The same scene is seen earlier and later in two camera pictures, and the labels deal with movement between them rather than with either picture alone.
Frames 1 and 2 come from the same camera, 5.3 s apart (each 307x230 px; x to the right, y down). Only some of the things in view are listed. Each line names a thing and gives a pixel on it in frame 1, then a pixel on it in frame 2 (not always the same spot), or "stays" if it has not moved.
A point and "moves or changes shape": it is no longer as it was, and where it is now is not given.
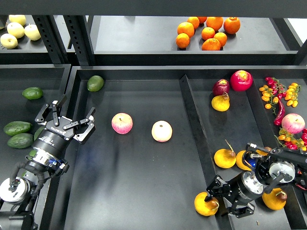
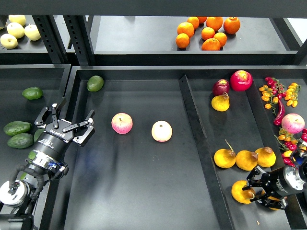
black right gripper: x=235 y=189 -> x=274 y=182
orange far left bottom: x=183 y=40 stays
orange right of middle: x=222 y=38 stays
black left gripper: x=54 y=139 stays
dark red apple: x=220 y=86 stays
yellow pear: x=207 y=208 moves or changes shape
